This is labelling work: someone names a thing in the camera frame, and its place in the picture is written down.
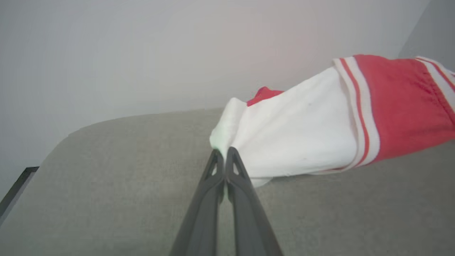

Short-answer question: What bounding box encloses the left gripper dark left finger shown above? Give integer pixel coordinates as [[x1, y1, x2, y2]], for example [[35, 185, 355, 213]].
[[170, 149, 226, 256]]

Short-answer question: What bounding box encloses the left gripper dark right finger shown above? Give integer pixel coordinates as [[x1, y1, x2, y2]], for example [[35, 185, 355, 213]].
[[225, 146, 284, 256]]

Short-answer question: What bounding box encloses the red white basketball jersey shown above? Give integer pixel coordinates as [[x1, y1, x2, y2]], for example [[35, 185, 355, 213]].
[[210, 54, 455, 188]]

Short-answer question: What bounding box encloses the grey fabric sofa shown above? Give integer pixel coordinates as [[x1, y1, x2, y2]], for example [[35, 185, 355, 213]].
[[0, 108, 455, 256]]

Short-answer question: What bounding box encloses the black baseboard strip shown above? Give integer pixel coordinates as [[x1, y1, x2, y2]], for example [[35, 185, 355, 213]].
[[0, 166, 39, 217]]

